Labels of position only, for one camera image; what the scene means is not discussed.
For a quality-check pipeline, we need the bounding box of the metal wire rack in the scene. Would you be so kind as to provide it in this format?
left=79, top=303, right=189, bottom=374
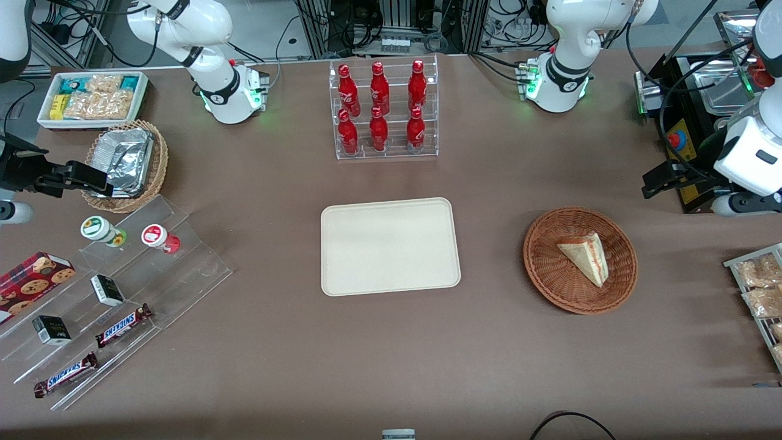
left=724, top=243, right=782, bottom=373

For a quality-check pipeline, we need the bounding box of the red cola bottle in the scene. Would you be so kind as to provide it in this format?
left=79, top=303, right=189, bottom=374
left=338, top=109, right=359, bottom=155
left=406, top=106, right=426, bottom=152
left=369, top=106, right=389, bottom=152
left=338, top=64, right=361, bottom=117
left=370, top=61, right=390, bottom=116
left=408, top=59, right=428, bottom=112

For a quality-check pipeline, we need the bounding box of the triangular sandwich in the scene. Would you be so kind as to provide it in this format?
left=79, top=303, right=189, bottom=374
left=557, top=232, right=610, bottom=288

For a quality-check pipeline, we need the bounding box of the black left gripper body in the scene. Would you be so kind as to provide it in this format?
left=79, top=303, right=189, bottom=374
left=669, top=159, right=717, bottom=193

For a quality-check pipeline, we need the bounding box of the aluminium frame stand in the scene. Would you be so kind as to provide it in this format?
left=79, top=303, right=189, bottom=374
left=295, top=0, right=489, bottom=60

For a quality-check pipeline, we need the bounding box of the round brown wicker basket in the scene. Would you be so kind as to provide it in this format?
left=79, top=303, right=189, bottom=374
left=523, top=207, right=638, bottom=315

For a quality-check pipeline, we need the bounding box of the green lid yogurt cup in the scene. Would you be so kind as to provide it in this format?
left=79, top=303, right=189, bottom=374
left=80, top=216, right=128, bottom=248

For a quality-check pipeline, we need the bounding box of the white rectangular snack bin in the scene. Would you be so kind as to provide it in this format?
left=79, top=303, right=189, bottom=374
left=37, top=71, right=149, bottom=131

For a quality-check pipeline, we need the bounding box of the small black carton box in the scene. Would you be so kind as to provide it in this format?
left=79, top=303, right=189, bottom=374
left=90, top=274, right=125, bottom=307
left=32, top=315, right=72, bottom=347

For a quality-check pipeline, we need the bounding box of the black looped cable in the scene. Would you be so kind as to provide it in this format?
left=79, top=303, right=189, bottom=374
left=528, top=411, right=618, bottom=440

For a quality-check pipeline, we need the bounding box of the Snickers chocolate bar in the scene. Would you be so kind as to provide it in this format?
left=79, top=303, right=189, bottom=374
left=95, top=304, right=153, bottom=349
left=34, top=352, right=99, bottom=399

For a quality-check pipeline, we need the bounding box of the stainless steel tray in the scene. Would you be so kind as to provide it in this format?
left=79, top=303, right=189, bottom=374
left=714, top=9, right=764, bottom=46
left=687, top=58, right=763, bottom=116

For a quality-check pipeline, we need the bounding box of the black machine with yellow panel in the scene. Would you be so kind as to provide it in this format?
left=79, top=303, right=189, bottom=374
left=634, top=52, right=782, bottom=215

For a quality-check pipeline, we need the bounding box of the clear bag of pastries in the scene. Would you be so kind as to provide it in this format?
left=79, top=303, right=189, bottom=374
left=742, top=286, right=782, bottom=318
left=735, top=254, right=782, bottom=288

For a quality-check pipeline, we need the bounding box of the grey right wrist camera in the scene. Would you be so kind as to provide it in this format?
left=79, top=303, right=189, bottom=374
left=0, top=200, right=35, bottom=225

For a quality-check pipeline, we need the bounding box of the clear acrylic bottle rack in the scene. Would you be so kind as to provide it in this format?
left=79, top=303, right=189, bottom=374
left=329, top=54, right=439, bottom=161

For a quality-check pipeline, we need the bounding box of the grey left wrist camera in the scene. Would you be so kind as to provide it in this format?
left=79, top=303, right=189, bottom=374
left=711, top=192, right=782, bottom=216

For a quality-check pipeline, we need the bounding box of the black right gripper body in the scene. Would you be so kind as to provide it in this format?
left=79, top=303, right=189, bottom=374
left=0, top=136, right=77, bottom=193

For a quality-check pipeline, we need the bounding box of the red lid yogurt cup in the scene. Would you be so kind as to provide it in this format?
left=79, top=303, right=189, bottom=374
left=141, top=224, right=181, bottom=254

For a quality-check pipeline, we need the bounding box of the clear bag of crackers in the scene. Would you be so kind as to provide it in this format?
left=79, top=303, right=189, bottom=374
left=86, top=75, right=123, bottom=94
left=64, top=90, right=134, bottom=120

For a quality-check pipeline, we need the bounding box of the clear acrylic step display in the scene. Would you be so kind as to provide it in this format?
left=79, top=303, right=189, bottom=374
left=0, top=194, right=233, bottom=411

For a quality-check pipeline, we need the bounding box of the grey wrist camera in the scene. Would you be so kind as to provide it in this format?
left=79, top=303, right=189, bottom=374
left=711, top=192, right=782, bottom=216
left=0, top=200, right=35, bottom=225

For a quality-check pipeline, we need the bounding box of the light tan wicker basket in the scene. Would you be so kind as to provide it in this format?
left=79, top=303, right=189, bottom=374
left=81, top=120, right=169, bottom=214

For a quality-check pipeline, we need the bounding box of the beige rectangular tray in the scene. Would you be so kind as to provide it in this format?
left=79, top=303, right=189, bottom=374
left=321, top=197, right=462, bottom=298

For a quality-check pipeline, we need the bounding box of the red chocolate cookie box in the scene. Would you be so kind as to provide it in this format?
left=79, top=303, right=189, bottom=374
left=0, top=251, right=76, bottom=325

